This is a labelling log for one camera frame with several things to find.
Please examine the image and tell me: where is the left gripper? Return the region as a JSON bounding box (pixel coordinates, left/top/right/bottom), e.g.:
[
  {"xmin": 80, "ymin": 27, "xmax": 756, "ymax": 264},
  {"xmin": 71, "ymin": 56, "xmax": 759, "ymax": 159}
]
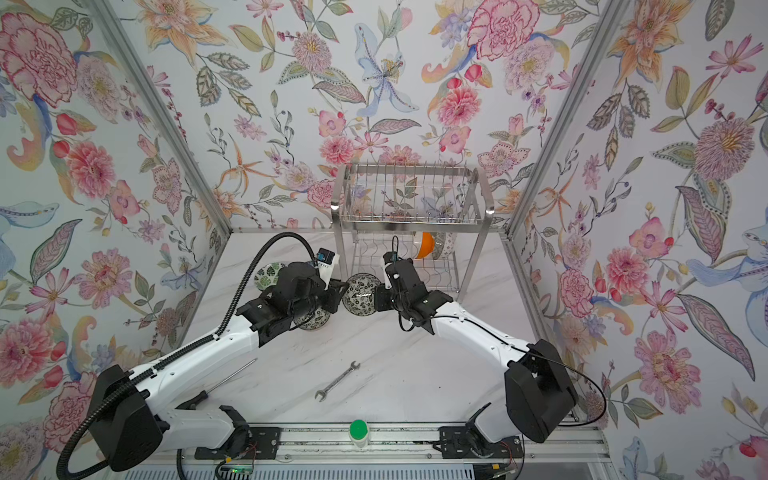
[{"xmin": 289, "ymin": 278, "xmax": 353, "ymax": 321}]

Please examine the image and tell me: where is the black floral pattern bowl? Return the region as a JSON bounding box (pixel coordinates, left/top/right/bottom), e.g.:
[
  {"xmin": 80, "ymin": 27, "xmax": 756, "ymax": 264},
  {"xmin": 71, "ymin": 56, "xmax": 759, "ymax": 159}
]
[{"xmin": 342, "ymin": 272, "xmax": 381, "ymax": 317}]

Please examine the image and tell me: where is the orange white bowl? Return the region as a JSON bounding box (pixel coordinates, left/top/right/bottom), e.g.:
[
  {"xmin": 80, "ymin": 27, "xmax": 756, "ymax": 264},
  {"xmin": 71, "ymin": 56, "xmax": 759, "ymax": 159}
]
[{"xmin": 413, "ymin": 232, "xmax": 435, "ymax": 259}]

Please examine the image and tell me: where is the green geometric pattern bowl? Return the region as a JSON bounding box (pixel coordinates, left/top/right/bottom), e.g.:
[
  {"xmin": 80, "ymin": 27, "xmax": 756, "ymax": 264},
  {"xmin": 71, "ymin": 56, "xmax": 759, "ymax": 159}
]
[{"xmin": 431, "ymin": 232, "xmax": 457, "ymax": 260}]

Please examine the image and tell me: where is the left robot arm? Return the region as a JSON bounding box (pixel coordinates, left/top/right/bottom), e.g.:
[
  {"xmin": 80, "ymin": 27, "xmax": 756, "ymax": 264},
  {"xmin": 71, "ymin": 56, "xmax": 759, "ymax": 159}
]
[{"xmin": 56, "ymin": 231, "xmax": 348, "ymax": 479}]

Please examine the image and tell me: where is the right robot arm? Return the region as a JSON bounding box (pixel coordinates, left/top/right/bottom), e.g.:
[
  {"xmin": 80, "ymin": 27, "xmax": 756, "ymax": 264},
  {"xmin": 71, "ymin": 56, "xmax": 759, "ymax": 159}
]
[{"xmin": 373, "ymin": 251, "xmax": 582, "ymax": 456}]

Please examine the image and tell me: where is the steel two-tier dish rack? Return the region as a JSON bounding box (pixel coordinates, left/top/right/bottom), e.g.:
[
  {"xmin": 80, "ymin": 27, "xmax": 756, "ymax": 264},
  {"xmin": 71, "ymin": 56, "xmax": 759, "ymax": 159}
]
[{"xmin": 331, "ymin": 163, "xmax": 496, "ymax": 300}]

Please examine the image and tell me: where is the green leaf pattern bowl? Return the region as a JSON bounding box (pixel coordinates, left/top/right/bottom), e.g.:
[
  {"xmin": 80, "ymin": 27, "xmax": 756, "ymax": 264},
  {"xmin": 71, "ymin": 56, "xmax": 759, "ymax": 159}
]
[{"xmin": 254, "ymin": 262, "xmax": 286, "ymax": 291}]

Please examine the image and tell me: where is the steel open-end wrench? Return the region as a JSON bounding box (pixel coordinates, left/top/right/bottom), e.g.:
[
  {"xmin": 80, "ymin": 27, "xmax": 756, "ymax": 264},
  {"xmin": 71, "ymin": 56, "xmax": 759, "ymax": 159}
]
[{"xmin": 315, "ymin": 361, "xmax": 361, "ymax": 402}]

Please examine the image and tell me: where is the green emergency stop button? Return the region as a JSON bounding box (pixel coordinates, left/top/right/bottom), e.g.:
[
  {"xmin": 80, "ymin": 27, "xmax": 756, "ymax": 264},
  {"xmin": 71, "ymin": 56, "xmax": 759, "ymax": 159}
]
[{"xmin": 348, "ymin": 419, "xmax": 370, "ymax": 448}]

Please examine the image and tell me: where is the black handled screwdriver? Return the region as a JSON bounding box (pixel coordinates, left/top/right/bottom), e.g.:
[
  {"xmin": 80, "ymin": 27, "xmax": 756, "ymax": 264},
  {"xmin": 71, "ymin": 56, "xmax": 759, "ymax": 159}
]
[{"xmin": 176, "ymin": 358, "xmax": 257, "ymax": 410}]

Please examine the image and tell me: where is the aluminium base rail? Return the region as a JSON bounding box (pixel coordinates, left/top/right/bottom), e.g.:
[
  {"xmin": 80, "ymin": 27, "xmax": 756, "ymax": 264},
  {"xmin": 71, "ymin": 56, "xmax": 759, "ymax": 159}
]
[{"xmin": 181, "ymin": 422, "xmax": 610, "ymax": 466}]

